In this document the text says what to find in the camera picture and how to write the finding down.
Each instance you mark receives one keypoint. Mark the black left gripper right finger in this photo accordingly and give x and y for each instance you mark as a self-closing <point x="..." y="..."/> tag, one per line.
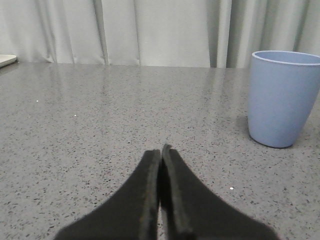
<point x="193" y="212"/>

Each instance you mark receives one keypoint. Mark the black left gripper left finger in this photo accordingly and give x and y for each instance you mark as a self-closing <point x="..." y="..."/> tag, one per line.
<point x="130" y="214"/>

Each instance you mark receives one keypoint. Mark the blue plastic cup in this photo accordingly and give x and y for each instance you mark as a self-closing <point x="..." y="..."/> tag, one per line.
<point x="283" y="88"/>

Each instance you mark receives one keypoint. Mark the grey pleated curtain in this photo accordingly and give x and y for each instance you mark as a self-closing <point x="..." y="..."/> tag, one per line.
<point x="169" y="33"/>

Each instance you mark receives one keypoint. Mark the white flat object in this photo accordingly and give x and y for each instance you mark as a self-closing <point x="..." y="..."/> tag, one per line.
<point x="7" y="59"/>

